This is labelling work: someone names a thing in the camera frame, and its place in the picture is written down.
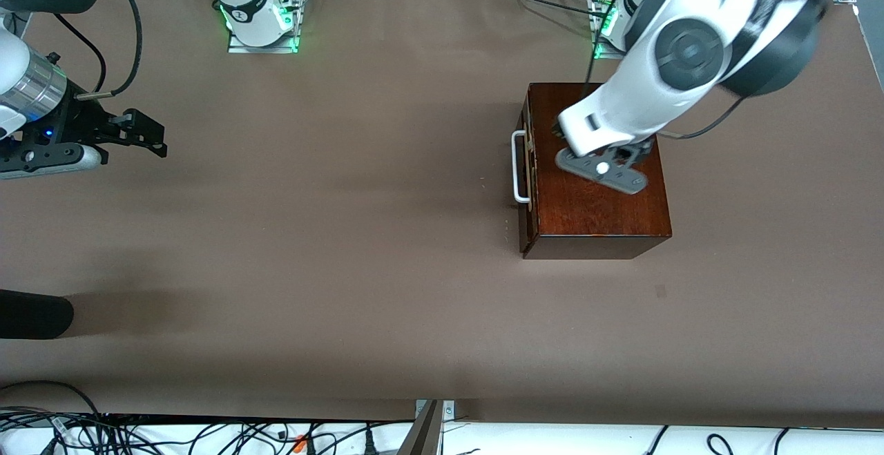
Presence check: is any grey metal strut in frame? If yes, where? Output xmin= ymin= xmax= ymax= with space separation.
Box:
xmin=397 ymin=400 xmax=444 ymax=455

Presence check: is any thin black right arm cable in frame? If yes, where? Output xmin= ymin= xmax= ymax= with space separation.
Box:
xmin=52 ymin=13 xmax=108 ymax=95

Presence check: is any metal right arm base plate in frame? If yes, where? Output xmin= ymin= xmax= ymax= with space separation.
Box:
xmin=227 ymin=0 xmax=305 ymax=55

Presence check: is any dark brown wooden cabinet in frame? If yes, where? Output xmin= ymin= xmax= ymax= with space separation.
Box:
xmin=523 ymin=82 xmax=673 ymax=260

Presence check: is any light wood drawer white handle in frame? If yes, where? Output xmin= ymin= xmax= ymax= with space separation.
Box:
xmin=512 ymin=93 xmax=539 ymax=253

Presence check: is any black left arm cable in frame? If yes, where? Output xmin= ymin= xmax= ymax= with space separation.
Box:
xmin=653 ymin=93 xmax=750 ymax=142

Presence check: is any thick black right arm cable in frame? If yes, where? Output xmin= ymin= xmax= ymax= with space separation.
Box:
xmin=75 ymin=0 xmax=154 ymax=101

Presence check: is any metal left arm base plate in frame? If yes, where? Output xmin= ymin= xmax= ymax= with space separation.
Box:
xmin=588 ymin=0 xmax=626 ymax=61

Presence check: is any tangled black cable bundle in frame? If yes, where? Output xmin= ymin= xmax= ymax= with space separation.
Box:
xmin=0 ymin=407 xmax=415 ymax=455

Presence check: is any silver corner bracket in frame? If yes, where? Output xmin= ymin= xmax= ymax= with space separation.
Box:
xmin=414 ymin=398 xmax=457 ymax=420

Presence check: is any black cylindrical object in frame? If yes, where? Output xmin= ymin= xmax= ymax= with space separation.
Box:
xmin=0 ymin=289 xmax=75 ymax=340

